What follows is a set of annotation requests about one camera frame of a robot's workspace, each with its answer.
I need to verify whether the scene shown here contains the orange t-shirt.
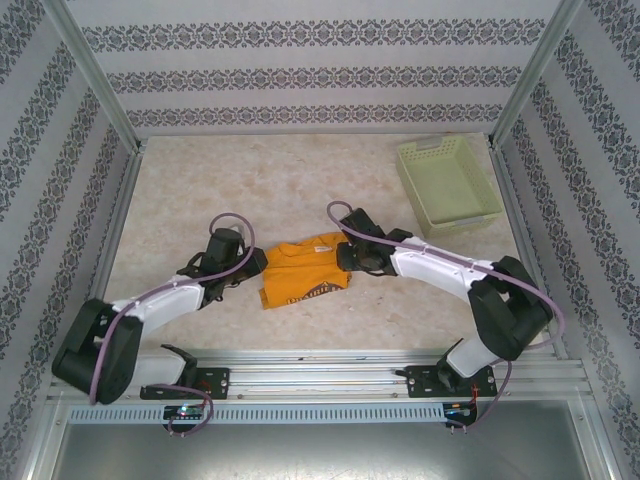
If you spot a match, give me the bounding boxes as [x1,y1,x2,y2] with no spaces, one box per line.
[257,231,354,311]

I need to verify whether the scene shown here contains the aluminium left frame post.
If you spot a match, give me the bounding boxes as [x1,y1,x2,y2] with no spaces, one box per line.
[42,0,144,154]

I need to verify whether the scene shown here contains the aluminium frame post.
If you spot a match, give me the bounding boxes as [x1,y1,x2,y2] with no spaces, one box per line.
[42,0,144,154]
[489,0,584,147]

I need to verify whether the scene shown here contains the grey sheet metal panel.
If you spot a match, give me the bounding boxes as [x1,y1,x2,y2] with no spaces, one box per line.
[29,422,614,480]

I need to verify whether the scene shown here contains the aluminium left side rail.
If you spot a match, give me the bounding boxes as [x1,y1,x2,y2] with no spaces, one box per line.
[67,142,147,361]

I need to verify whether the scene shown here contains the aluminium right frame post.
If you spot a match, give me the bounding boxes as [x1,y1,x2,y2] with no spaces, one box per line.
[489,0,584,147]

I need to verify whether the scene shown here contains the aluminium rail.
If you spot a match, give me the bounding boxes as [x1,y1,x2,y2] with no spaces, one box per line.
[67,142,147,361]
[491,142,570,354]

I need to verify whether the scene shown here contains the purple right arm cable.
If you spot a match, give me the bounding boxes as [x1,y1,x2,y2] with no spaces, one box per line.
[326,201,566,434]

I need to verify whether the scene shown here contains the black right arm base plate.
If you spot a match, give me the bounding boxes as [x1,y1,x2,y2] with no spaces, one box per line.
[405,363,496,399]

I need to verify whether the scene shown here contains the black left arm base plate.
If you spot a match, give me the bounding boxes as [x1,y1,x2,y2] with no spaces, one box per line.
[139,367,231,401]

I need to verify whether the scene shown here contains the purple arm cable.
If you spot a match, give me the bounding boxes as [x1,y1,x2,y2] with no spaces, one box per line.
[88,212,256,435]
[326,201,566,434]

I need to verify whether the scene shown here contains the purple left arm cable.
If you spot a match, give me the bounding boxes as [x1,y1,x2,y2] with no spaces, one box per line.
[88,212,256,435]

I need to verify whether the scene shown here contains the aluminium right side rail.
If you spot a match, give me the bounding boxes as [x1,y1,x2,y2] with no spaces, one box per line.
[491,142,570,354]

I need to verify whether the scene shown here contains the grey slotted cable duct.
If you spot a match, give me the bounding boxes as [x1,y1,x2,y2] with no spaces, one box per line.
[66,402,447,426]

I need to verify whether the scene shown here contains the pale green perforated plastic basket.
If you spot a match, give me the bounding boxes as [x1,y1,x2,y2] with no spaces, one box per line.
[396,137,501,240]

